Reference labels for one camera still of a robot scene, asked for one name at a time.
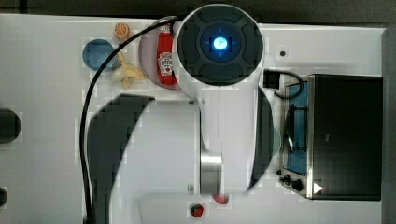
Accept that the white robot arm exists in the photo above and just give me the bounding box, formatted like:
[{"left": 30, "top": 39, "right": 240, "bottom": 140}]
[{"left": 88, "top": 4, "right": 273, "bottom": 224}]

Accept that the red ketchup bottle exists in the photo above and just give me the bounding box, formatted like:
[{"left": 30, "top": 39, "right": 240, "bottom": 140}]
[{"left": 156, "top": 25, "right": 177, "bottom": 86}]

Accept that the pink round plate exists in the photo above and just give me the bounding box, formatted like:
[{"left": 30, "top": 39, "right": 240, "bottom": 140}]
[{"left": 138, "top": 27, "right": 179, "bottom": 90}]

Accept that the pink strawberry toy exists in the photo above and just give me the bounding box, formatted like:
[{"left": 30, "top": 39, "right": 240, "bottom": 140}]
[{"left": 212, "top": 194, "right": 230, "bottom": 205}]

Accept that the red strawberry toy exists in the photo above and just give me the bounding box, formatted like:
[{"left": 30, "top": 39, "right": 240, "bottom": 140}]
[{"left": 190, "top": 203, "right": 205, "bottom": 217}]

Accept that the blue bowl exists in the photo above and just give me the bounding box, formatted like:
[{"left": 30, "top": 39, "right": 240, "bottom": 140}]
[{"left": 82, "top": 39, "right": 114, "bottom": 71}]

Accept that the toaster oven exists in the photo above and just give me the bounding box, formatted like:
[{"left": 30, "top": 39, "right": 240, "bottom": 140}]
[{"left": 277, "top": 74, "right": 383, "bottom": 202}]

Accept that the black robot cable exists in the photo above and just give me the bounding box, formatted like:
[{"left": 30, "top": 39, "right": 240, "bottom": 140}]
[{"left": 78, "top": 16, "right": 185, "bottom": 224}]

